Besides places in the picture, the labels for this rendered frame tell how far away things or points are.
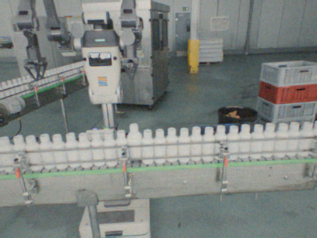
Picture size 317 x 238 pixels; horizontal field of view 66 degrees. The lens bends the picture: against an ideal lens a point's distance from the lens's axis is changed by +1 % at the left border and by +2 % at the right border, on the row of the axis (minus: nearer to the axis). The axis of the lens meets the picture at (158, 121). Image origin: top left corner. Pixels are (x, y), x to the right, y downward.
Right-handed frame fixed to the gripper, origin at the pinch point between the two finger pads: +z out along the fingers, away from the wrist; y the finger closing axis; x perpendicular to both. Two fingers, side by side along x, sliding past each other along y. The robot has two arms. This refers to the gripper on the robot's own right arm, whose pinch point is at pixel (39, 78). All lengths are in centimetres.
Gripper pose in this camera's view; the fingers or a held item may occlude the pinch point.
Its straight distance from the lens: 130.0
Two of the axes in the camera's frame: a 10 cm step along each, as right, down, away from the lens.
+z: 0.2, 9.3, 3.7
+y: 0.6, 3.7, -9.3
